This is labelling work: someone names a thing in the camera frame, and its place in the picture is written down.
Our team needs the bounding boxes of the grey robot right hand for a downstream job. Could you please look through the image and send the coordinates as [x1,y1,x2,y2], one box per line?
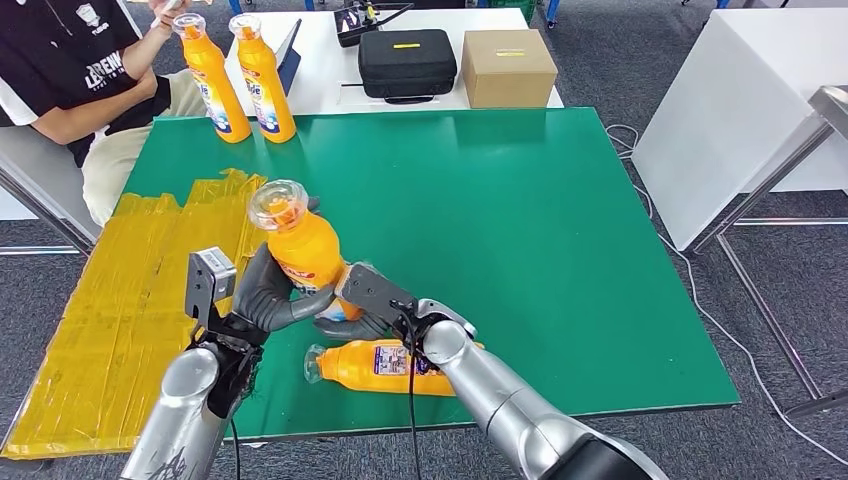
[313,312,397,343]

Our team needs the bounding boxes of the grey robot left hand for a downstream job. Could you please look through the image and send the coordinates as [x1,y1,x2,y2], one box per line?
[231,195,337,334]

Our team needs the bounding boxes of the orange detergent bottle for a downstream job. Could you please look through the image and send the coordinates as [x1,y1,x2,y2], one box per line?
[172,13,253,144]
[246,179,364,323]
[228,14,297,145]
[303,339,485,397]

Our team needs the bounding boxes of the white smartphone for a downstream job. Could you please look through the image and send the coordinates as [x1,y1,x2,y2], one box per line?
[150,0,181,29]

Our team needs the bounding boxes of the green table board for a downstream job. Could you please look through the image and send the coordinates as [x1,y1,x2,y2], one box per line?
[119,107,741,442]

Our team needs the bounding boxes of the yellow plastic sheet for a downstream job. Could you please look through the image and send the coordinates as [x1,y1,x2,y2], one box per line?
[0,168,270,462]

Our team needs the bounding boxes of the tablet in blue case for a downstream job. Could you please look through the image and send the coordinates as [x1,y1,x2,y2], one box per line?
[276,18,303,97]

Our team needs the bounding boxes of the grey metal bench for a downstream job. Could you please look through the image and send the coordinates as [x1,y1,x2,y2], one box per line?
[0,125,102,258]

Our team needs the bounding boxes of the black carrying case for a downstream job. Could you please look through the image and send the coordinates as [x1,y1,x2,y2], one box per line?
[357,28,458,106]

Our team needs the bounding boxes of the black remote controller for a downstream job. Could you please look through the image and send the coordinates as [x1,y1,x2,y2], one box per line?
[333,1,415,49]

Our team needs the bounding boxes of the brown cardboard box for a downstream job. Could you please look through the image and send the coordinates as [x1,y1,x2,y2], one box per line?
[460,29,559,110]

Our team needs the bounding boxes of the person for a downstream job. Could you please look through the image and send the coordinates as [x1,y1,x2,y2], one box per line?
[0,0,207,228]

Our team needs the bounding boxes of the green plastic crate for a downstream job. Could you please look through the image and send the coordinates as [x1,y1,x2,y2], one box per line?
[488,0,537,21]

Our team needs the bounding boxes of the large white table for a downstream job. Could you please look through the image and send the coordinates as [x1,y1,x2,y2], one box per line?
[630,6,848,253]

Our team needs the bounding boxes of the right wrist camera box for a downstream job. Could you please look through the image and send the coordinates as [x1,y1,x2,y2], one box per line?
[334,262,419,326]

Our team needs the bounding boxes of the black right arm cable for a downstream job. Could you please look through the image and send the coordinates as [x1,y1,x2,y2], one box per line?
[390,301,425,480]

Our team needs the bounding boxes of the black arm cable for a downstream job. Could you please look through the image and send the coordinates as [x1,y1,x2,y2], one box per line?
[228,417,244,480]
[390,301,425,480]

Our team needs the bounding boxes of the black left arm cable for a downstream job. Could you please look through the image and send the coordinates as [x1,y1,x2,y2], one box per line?
[228,417,244,480]

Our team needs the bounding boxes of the white floor cable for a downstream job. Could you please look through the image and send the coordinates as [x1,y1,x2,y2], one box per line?
[604,123,848,468]

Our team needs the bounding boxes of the grey metal table frame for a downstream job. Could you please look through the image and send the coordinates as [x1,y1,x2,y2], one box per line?
[683,84,848,420]

